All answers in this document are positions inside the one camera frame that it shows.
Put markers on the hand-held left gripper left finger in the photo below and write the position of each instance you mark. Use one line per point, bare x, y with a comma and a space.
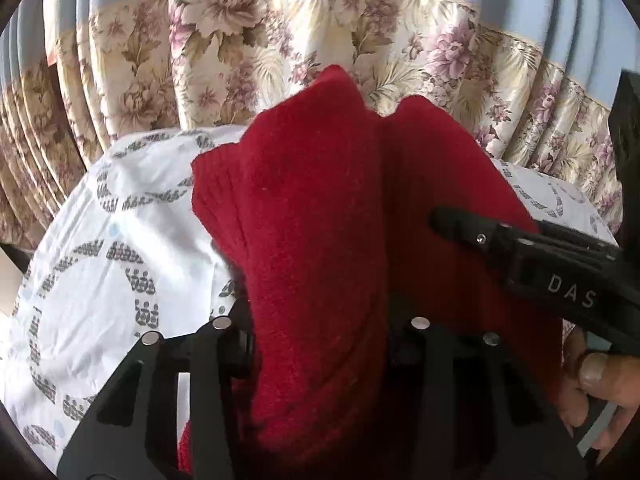
210, 360

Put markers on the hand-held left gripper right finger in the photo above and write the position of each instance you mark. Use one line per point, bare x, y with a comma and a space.
430, 360

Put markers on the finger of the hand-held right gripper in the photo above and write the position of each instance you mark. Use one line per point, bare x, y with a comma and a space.
462, 227

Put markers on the red knit sweater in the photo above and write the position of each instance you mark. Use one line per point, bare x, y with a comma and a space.
325, 260

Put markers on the person's right hand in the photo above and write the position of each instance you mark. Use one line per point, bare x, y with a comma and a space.
605, 395

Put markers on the white patterned bed sheet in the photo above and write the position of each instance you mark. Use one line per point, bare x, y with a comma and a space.
100, 270

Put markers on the beige cabinet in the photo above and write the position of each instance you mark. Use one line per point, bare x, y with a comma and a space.
12, 285

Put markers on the blue floral curtain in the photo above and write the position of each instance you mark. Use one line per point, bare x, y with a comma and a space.
350, 35

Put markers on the orange cloth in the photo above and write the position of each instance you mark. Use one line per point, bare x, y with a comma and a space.
49, 40

